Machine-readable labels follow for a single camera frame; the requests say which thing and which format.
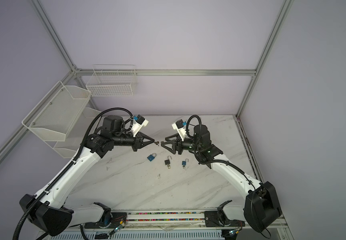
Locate lower white mesh shelf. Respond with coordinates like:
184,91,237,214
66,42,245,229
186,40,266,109
49,108,100,159

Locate white mesh shelf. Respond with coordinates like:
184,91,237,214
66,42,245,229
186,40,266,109
22,82,91,142
49,108,100,159

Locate aluminium frame profiles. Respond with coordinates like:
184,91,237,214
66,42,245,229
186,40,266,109
0,0,295,187

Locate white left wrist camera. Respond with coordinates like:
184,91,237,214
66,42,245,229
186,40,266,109
131,115,149,137

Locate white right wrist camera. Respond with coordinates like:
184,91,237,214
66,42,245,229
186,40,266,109
172,120,187,141

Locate base rail with cable tray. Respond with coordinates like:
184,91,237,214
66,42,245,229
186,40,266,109
45,210,293,240

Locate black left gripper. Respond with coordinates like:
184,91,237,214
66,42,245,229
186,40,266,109
112,131,155,152

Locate blue padlock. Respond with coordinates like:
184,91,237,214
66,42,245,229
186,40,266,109
182,159,189,170
147,153,157,162

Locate white wire wall basket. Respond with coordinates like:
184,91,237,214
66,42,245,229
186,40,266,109
86,65,138,97

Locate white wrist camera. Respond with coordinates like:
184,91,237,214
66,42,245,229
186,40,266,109
131,115,149,137
172,120,187,141

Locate upper white mesh shelf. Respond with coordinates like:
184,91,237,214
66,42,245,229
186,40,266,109
22,82,91,142

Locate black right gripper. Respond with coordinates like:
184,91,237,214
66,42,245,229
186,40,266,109
161,133,201,156

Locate small grey padlock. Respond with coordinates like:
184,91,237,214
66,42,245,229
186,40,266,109
164,156,172,169

